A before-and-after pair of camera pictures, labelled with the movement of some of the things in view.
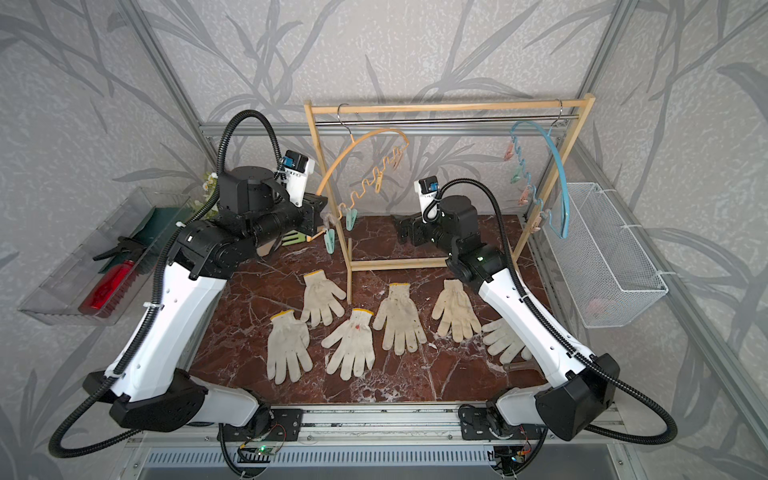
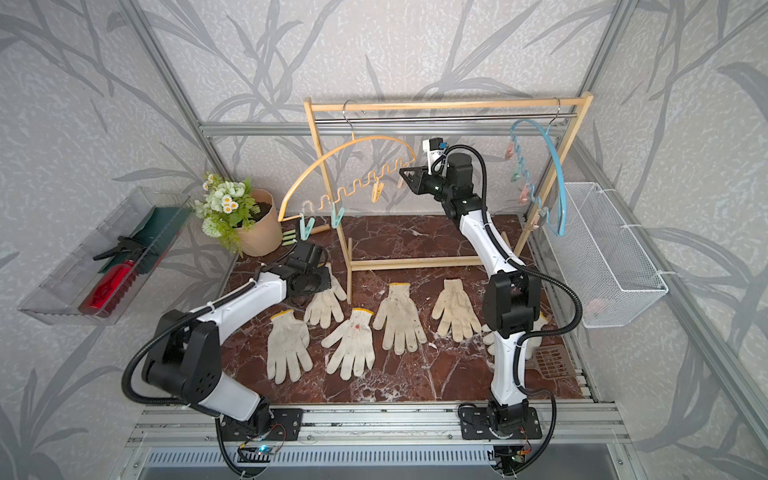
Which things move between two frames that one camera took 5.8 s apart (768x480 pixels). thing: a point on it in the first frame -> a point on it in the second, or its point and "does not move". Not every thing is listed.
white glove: x=288 y=348 does not move
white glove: x=319 y=298 does not move
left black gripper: x=310 y=203 -> x=326 y=281
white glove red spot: x=356 y=347 does not move
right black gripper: x=416 y=224 -> x=419 y=179
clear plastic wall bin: x=98 y=279 does not move
